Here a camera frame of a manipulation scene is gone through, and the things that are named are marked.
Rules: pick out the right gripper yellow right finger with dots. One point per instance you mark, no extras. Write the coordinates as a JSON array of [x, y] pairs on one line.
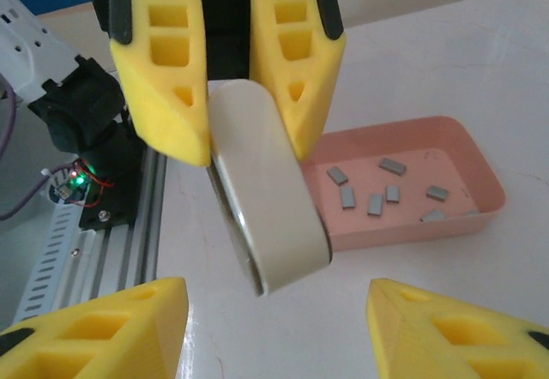
[[412, 344]]

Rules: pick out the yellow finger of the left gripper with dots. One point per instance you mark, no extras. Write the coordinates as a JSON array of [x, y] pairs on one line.
[[321, 74], [141, 96]]

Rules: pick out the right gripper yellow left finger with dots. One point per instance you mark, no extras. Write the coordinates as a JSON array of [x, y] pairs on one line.
[[141, 336]]

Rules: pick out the silver USB stick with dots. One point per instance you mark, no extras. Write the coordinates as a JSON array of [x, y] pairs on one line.
[[266, 173]]

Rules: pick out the pink plastic tray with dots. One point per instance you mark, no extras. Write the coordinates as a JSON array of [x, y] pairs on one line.
[[429, 147]]

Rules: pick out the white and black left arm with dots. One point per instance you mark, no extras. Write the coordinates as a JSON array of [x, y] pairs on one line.
[[25, 53]]

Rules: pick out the grey staple strip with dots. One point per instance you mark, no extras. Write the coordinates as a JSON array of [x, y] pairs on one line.
[[375, 204], [437, 192], [433, 216], [348, 198], [392, 166], [336, 174], [393, 193]]

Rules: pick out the left circuit board with LEDs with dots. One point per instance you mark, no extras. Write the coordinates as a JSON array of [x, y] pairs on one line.
[[70, 186]]

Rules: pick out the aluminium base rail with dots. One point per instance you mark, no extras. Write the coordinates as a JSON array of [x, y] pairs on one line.
[[128, 242]]

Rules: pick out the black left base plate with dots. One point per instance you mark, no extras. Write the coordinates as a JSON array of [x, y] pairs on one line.
[[111, 212]]

